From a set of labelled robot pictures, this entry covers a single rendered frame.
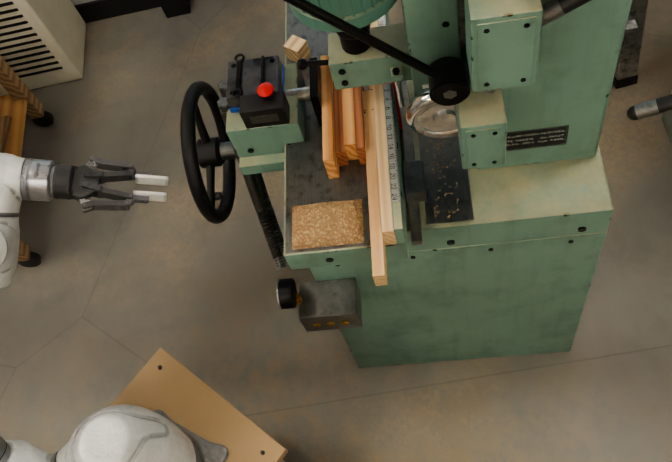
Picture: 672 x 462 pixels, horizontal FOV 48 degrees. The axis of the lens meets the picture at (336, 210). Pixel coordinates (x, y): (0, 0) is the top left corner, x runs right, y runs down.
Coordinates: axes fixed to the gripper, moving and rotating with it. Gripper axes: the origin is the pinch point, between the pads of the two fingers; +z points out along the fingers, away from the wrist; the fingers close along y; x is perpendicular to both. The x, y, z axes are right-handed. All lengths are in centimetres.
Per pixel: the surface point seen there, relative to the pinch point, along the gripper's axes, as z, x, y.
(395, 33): 41, -55, 1
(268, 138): 22.3, -32.2, -6.4
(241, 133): 17.3, -33.0, -6.4
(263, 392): 31, 63, -27
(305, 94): 28.3, -38.2, -0.2
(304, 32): 29.0, -32.1, 20.1
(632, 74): 140, 18, 63
